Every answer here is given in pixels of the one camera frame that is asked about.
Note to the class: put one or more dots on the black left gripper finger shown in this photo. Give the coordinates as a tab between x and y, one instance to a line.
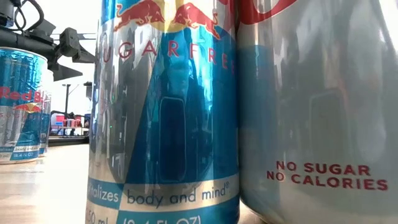
70	43
60	73

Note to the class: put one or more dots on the blue silver Red Bull can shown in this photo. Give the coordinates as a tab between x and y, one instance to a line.
174	124
21	109
46	124

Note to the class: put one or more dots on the silver Diet Coke can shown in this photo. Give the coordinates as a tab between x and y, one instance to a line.
311	124

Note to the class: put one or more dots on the black aluminium table frame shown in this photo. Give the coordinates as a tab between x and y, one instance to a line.
68	141

